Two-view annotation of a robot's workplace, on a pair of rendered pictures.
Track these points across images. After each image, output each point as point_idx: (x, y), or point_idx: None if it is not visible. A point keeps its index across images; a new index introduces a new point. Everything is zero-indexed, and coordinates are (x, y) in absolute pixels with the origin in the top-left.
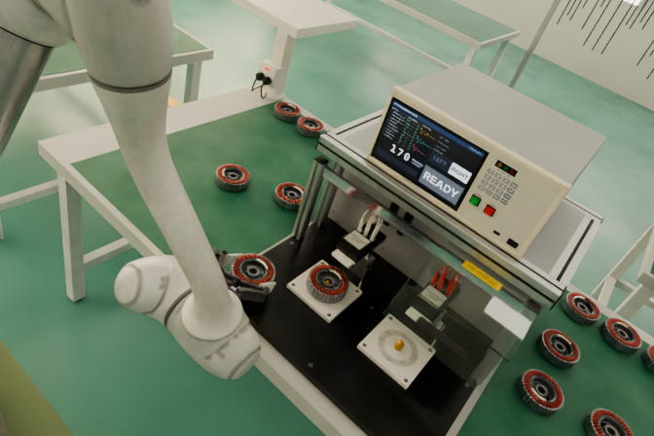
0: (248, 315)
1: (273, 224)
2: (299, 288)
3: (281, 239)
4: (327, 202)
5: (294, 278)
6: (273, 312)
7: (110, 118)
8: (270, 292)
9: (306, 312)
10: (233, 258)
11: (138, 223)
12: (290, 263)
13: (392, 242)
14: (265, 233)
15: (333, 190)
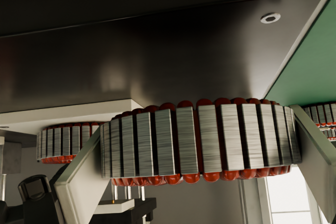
0: (36, 35)
1: (310, 93)
2: (105, 117)
3: (267, 92)
4: (239, 185)
5: (147, 105)
6: (38, 76)
7: None
8: (98, 127)
9: (26, 104)
10: (309, 174)
11: None
12: (194, 107)
13: None
14: (312, 85)
15: (242, 216)
